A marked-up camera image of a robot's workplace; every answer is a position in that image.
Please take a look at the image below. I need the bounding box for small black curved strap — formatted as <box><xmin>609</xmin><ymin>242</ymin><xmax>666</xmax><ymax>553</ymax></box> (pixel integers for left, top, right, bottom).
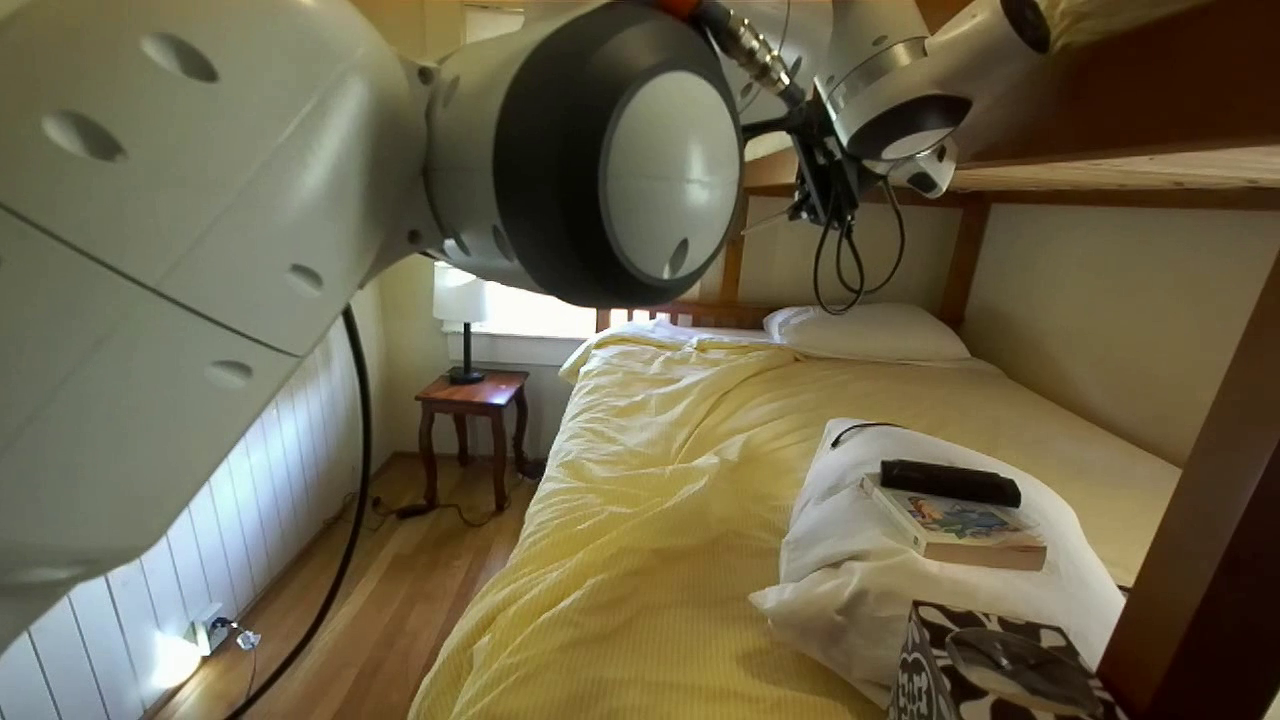
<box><xmin>823</xmin><ymin>417</ymin><xmax>909</xmax><ymax>452</ymax></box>

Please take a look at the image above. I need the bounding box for patterned black white fabric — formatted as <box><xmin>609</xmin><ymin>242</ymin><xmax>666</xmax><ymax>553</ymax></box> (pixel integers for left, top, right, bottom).
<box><xmin>890</xmin><ymin>597</ymin><xmax>1132</xmax><ymax>720</ymax></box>

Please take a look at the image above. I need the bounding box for plump white pillow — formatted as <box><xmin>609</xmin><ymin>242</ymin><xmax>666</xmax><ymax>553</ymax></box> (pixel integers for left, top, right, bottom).
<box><xmin>753</xmin><ymin>417</ymin><xmax>1132</xmax><ymax>710</ymax></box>

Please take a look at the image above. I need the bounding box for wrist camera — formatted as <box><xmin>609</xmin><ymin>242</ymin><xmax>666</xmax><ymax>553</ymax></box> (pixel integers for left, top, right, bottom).
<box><xmin>883</xmin><ymin>134</ymin><xmax>963</xmax><ymax>204</ymax></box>

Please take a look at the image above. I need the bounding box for white shade table lamp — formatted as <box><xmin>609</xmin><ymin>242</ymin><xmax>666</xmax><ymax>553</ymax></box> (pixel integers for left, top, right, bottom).
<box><xmin>430</xmin><ymin>259</ymin><xmax>492</xmax><ymax>386</ymax></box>

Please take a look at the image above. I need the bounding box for flat white pillow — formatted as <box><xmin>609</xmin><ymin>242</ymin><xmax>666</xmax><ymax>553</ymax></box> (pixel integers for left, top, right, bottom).
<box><xmin>760</xmin><ymin>298</ymin><xmax>975</xmax><ymax>366</ymax></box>

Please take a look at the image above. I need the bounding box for white bed sheet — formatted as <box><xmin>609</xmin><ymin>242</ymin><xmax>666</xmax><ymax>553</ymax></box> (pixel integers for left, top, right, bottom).
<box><xmin>558</xmin><ymin>314</ymin><xmax>786</xmax><ymax>386</ymax></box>

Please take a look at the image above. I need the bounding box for black lamp cord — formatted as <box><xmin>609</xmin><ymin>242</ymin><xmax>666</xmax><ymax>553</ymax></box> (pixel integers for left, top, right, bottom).
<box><xmin>364</xmin><ymin>452</ymin><xmax>538</xmax><ymax>532</ymax></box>

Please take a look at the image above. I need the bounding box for small wooden nightstand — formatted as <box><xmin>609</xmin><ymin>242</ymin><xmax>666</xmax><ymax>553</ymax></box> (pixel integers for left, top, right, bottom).
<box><xmin>412</xmin><ymin>366</ymin><xmax>538</xmax><ymax>516</ymax></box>

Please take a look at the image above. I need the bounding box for black remote control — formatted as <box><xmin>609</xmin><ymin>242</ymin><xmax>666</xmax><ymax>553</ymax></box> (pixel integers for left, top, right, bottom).
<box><xmin>878</xmin><ymin>456</ymin><xmax>1025</xmax><ymax>512</ymax></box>

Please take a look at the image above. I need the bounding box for wall power outlet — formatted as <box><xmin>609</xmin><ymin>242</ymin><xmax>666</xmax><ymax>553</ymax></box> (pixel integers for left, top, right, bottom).
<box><xmin>186</xmin><ymin>603</ymin><xmax>266</xmax><ymax>661</ymax></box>

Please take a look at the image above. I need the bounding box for thin black camera cable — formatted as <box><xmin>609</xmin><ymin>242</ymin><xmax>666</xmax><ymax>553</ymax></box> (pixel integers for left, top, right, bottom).
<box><xmin>807</xmin><ymin>192</ymin><xmax>914</xmax><ymax>320</ymax></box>

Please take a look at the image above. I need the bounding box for wooden bunk bed frame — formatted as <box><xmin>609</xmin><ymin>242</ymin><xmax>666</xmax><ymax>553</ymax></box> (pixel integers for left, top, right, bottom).
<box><xmin>593</xmin><ymin>0</ymin><xmax>1280</xmax><ymax>720</ymax></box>

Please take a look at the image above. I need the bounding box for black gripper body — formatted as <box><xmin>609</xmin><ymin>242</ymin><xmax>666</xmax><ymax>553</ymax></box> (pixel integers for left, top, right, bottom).
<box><xmin>789</xmin><ymin>110</ymin><xmax>867</xmax><ymax>227</ymax></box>

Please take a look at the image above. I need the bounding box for paperback book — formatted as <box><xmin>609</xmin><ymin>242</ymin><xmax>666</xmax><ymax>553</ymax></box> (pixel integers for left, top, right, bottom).
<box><xmin>859</xmin><ymin>474</ymin><xmax>1054</xmax><ymax>577</ymax></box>

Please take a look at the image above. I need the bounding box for pale yellow blanket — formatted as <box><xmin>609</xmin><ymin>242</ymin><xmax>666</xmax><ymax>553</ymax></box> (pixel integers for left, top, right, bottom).
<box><xmin>408</xmin><ymin>322</ymin><xmax>1186</xmax><ymax>720</ymax></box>

